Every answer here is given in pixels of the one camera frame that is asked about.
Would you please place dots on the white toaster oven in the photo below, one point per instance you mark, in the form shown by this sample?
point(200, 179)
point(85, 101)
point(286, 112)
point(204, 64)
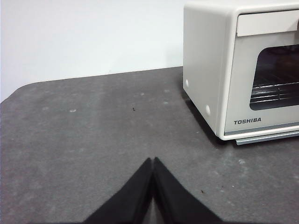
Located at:
point(205, 46)

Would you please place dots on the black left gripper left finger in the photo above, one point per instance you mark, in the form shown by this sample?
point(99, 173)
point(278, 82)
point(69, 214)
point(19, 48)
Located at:
point(130, 200)

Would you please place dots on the white glass oven door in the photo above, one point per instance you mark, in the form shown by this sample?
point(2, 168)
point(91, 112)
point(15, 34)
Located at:
point(243, 81)

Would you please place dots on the metal crumb tray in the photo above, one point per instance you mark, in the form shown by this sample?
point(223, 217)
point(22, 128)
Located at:
point(264, 140)

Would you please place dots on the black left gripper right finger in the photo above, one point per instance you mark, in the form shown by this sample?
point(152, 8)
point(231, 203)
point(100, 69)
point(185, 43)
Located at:
point(177, 205)

